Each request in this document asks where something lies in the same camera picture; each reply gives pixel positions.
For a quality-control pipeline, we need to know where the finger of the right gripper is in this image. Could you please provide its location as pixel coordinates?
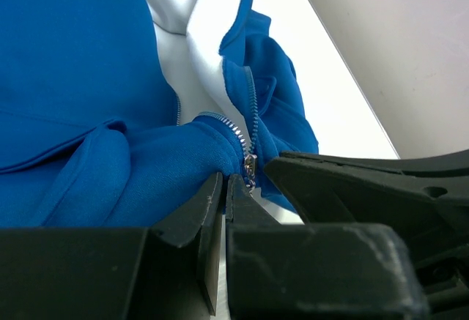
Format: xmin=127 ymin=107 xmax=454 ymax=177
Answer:
xmin=280 ymin=150 xmax=468 ymax=188
xmin=264 ymin=157 xmax=468 ymax=261

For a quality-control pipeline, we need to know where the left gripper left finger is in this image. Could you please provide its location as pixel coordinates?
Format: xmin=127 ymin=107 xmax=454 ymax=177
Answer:
xmin=1 ymin=174 xmax=224 ymax=319

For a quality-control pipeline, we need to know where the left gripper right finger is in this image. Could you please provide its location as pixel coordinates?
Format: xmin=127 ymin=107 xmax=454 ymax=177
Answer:
xmin=226 ymin=175 xmax=429 ymax=319

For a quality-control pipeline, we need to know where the blue zip jacket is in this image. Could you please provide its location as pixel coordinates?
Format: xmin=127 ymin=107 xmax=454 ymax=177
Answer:
xmin=1 ymin=0 xmax=318 ymax=228

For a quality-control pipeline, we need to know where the silver zipper pull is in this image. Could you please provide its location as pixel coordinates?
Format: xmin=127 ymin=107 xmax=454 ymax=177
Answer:
xmin=243 ymin=154 xmax=257 ymax=191

